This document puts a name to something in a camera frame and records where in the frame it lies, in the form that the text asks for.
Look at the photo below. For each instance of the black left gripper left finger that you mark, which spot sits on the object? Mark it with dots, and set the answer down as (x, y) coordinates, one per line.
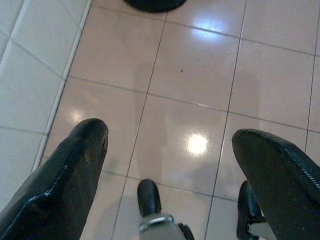
(62, 180)

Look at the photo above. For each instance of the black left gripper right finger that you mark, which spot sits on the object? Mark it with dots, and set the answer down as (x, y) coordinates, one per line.
(280, 180)

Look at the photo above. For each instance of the black robot left foot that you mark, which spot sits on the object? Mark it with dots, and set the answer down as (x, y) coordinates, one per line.
(149, 197)

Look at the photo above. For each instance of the black round pedestal base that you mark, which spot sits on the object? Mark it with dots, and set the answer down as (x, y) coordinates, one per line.
(152, 5)

